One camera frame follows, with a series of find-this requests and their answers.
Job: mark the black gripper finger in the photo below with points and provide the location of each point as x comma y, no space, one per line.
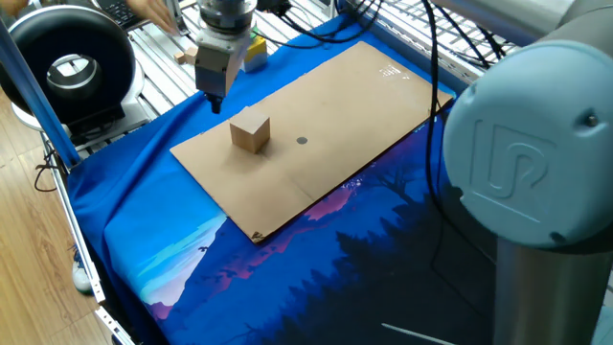
216,104

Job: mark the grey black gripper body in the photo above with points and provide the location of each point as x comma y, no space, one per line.
215,67

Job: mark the large wooden block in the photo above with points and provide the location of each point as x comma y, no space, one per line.
249,131

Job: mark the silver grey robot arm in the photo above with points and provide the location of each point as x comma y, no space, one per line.
527,144

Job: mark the person's left hand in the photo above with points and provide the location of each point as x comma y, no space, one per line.
153,12

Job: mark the person's right hand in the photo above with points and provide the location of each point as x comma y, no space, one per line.
10,5

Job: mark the small wooden cube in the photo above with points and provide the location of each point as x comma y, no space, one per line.
190,56

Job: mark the tiny wooden cube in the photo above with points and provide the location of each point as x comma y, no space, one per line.
179,58

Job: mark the yellow box green button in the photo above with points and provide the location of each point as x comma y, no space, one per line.
257,53

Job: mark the brown cardboard sheet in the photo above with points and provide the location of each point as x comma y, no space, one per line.
297,177

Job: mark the black keyboard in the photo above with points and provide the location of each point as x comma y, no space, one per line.
117,12

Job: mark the blue landscape print cloth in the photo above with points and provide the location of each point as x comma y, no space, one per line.
158,201

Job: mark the blue metal pole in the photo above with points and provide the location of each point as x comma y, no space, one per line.
38,100

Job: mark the white shoe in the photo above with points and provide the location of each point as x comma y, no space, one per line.
81,280

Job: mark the aluminium bracket post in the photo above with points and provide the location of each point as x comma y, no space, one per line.
183,28

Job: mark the aluminium table frame rail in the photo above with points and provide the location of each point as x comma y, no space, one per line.
96,287

